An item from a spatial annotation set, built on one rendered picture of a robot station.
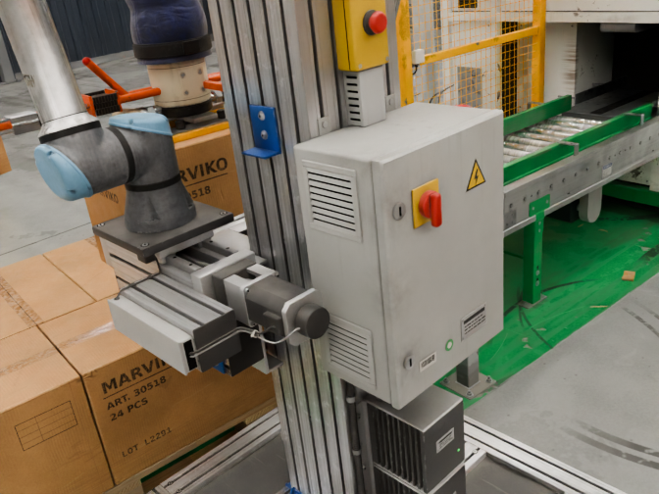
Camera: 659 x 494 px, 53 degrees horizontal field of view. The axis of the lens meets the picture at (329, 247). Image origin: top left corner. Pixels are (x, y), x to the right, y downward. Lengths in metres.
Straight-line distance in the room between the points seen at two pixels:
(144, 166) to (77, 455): 0.99
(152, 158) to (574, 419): 1.67
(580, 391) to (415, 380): 1.40
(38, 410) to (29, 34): 1.03
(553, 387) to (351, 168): 1.68
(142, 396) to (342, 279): 1.04
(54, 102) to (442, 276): 0.77
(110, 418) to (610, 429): 1.58
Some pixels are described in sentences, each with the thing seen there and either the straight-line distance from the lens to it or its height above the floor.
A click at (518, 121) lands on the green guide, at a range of 3.64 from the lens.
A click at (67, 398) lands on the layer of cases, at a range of 1.99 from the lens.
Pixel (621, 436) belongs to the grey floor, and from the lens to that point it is 2.42.
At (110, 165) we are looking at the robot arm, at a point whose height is 1.20.
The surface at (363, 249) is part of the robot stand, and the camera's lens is 1.11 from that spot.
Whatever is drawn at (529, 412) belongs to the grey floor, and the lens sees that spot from 2.47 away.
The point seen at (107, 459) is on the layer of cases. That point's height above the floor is 0.24.
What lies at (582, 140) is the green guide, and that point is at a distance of 3.29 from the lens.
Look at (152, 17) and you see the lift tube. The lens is 1.99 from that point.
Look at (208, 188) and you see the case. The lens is 1.96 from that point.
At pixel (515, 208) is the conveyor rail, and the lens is 2.76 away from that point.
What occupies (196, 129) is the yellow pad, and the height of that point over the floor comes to 1.09.
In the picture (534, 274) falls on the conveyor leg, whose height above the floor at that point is 0.15.
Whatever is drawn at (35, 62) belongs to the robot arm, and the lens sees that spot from 1.35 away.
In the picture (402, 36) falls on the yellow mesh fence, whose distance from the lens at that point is 3.20.
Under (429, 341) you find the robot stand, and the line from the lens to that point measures 1.24.
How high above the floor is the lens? 1.54
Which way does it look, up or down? 24 degrees down
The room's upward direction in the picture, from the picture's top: 7 degrees counter-clockwise
